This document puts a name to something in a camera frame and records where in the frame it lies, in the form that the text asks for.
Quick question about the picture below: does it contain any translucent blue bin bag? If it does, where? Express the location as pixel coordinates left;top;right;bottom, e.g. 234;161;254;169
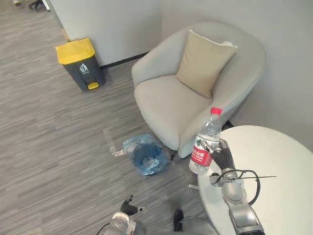
122;133;170;177

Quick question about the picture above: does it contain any round white side table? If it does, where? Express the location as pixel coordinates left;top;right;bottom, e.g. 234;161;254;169
188;125;313;235

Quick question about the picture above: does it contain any small dark mesh bin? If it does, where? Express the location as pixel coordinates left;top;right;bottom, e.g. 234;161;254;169
131;143;169;176

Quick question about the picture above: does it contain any grey trash can yellow lid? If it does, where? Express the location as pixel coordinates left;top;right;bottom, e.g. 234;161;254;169
55;37;107;93

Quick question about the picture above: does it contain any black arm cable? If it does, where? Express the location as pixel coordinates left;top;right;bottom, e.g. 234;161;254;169
214;169;277;204

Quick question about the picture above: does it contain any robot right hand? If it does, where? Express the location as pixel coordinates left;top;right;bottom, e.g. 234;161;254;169
201;139;235;171

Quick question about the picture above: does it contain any black office chair base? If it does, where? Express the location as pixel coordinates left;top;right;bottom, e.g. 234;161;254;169
28;0;51;12

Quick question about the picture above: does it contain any clear bottle with red label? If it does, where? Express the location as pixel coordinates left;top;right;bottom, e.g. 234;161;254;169
188;107;223;175

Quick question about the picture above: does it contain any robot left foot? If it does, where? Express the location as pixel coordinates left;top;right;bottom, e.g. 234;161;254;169
173;209;184;232

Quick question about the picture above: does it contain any light grey armchair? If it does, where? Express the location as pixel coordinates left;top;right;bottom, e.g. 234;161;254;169
131;21;267;159

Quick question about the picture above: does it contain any beige cushion with white tag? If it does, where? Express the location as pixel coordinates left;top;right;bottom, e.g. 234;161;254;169
175;29;238;99

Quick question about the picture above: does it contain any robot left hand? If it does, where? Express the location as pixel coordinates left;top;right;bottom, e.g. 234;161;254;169
119;194;145;216

